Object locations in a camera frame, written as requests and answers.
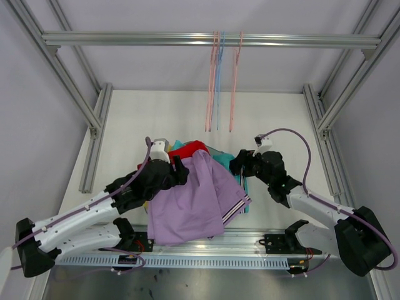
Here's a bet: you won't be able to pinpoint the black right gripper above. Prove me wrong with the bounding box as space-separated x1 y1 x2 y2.
226 148 273 186

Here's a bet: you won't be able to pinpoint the yellow trousers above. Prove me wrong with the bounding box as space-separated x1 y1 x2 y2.
142 141 174 211

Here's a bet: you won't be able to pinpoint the red trousers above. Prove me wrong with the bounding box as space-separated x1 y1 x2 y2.
168 140 209 159

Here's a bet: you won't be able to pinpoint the purple trousers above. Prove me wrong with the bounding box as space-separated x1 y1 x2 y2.
147 150 251 246

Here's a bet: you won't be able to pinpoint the pink hanger with purple trousers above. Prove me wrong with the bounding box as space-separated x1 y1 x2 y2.
229 31 243 133

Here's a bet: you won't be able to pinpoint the blue hanger with teal trousers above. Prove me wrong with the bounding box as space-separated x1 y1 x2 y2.
216 33 224 130

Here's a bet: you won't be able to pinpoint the blue hanger with red trousers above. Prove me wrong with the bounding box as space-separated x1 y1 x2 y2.
217 31 226 93

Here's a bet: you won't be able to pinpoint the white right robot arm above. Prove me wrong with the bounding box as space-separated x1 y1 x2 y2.
229 150 398 276

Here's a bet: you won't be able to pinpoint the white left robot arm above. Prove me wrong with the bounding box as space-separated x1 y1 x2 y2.
14 156 189 278

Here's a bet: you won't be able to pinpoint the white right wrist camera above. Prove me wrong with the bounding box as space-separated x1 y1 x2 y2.
253 134 273 157

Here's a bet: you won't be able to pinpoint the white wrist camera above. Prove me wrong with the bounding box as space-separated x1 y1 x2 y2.
149 138 170 163
253 134 273 157

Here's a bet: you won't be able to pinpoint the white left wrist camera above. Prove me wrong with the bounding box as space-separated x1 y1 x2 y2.
149 138 170 163

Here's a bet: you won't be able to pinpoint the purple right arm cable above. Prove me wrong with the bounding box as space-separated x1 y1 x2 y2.
262 127 394 278

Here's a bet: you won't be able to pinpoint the aluminium frame left posts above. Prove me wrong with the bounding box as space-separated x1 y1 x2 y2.
3 1 113 194

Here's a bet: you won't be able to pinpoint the aluminium frame posts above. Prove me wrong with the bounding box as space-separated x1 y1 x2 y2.
302 1 399 219
3 1 113 194

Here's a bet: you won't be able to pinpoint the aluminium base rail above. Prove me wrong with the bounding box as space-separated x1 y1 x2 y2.
64 223 339 265

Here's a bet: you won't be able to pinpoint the aluminium frame right posts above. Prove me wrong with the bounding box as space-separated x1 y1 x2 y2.
302 1 399 219

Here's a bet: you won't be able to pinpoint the white slotted cable duct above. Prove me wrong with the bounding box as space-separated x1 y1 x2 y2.
58 254 289 270

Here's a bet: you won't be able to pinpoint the aluminium hanging rail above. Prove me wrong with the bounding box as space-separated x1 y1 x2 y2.
41 31 382 49

